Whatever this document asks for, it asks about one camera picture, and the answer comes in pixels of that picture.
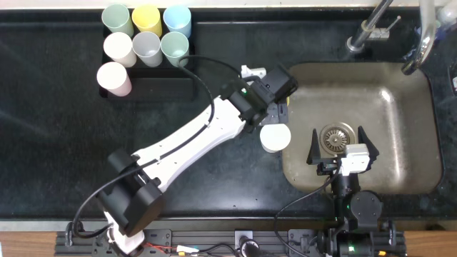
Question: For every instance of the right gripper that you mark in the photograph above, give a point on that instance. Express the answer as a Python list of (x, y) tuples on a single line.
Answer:
[(326, 166)]

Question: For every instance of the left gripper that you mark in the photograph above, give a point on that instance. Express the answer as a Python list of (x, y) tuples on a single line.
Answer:
[(280, 84)]

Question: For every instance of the pink cup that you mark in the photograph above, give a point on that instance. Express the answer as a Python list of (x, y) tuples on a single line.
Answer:
[(112, 76)]

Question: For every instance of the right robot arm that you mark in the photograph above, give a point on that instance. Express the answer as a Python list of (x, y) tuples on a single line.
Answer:
[(366, 205)]

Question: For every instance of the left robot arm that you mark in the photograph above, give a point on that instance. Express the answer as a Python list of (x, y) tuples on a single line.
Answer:
[(200, 135)]

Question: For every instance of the white cup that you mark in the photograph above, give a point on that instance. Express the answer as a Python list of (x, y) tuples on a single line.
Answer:
[(275, 137), (119, 48)]

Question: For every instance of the steel sink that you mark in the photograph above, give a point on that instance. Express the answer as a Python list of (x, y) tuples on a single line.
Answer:
[(392, 107)]

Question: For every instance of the green cup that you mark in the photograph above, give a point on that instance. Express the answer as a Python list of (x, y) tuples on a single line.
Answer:
[(174, 46), (116, 18)]

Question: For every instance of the blue cup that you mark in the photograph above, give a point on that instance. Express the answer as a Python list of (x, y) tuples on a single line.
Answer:
[(177, 18)]

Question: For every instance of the steel tap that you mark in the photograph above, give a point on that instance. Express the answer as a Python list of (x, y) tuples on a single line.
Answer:
[(426, 39)]

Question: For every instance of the grey cup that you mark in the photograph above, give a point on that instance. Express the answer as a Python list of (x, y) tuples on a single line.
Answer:
[(147, 47)]

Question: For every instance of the yellow cup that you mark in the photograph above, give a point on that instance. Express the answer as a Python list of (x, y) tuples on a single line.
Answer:
[(146, 18)]

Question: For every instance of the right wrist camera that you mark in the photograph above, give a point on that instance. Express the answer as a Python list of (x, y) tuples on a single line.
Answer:
[(355, 159)]

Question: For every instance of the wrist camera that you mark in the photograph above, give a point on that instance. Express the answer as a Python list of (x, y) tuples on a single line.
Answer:
[(251, 71), (355, 159)]

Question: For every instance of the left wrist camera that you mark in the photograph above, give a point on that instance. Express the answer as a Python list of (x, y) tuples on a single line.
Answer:
[(251, 71)]

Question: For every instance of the mounting rail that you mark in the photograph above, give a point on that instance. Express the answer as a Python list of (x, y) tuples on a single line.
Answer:
[(221, 241)]

